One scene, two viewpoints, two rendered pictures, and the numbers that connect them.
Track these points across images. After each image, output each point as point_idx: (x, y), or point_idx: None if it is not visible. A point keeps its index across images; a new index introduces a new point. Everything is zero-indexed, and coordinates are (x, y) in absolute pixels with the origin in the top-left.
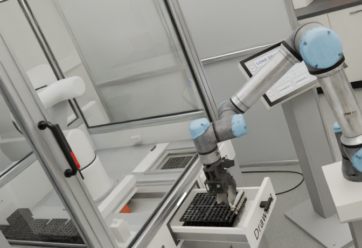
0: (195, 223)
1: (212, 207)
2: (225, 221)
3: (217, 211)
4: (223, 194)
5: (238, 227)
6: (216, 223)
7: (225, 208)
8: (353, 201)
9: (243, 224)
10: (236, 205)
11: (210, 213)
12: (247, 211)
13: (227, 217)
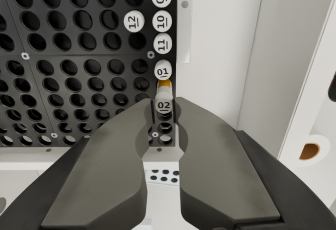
0: (16, 116)
1: (38, 66)
2: (157, 145)
3: (86, 94)
4: (141, 158)
5: (176, 81)
6: (103, 114)
7: (119, 76)
8: None
9: (187, 65)
10: (171, 55)
11: (59, 108)
12: (192, 2)
13: (158, 128)
